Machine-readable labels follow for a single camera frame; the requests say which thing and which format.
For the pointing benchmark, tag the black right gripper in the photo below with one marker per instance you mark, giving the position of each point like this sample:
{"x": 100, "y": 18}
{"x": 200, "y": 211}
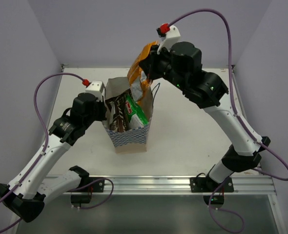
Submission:
{"x": 149, "y": 64}

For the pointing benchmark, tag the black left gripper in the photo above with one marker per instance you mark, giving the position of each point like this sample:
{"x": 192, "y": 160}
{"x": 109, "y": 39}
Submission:
{"x": 101, "y": 110}

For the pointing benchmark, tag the orange chips bag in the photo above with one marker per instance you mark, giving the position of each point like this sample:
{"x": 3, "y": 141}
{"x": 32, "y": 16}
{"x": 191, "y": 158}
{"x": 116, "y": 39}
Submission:
{"x": 137, "y": 79}

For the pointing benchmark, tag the green Chuba snack bag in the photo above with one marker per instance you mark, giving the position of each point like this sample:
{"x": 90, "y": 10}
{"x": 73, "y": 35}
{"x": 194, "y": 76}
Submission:
{"x": 136, "y": 118}

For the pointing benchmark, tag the blue checkered paper bag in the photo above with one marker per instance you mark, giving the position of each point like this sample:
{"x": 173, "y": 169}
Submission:
{"x": 132, "y": 140}

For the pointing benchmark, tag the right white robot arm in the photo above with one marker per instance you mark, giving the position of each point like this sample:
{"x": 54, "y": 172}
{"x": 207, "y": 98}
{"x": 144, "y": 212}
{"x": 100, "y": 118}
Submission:
{"x": 208, "y": 91}

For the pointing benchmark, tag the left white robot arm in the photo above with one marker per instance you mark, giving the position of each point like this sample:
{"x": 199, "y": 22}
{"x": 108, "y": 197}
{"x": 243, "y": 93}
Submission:
{"x": 27, "y": 194}

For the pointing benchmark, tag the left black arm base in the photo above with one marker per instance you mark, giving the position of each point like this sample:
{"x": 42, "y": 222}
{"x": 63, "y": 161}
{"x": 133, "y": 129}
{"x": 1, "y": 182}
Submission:
{"x": 86, "y": 188}

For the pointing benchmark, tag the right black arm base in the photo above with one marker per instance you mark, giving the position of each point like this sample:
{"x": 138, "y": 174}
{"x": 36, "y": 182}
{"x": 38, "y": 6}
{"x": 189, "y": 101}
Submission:
{"x": 203, "y": 184}

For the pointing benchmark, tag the brown chocolate snack bag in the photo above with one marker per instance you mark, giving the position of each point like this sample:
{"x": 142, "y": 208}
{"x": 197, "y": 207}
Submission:
{"x": 117, "y": 118}

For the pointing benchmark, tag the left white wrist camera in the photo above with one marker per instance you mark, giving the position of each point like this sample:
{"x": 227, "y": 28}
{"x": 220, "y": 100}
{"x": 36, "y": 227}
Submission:
{"x": 96, "y": 88}

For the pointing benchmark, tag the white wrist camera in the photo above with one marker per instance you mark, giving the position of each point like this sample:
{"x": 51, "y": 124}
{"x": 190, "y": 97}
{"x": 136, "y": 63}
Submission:
{"x": 169, "y": 35}
{"x": 96, "y": 88}

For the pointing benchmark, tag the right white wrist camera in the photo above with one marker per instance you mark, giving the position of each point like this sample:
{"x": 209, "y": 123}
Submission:
{"x": 169, "y": 35}

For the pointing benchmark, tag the aluminium front rail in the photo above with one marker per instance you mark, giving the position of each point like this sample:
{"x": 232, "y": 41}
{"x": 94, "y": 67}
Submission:
{"x": 180, "y": 185}

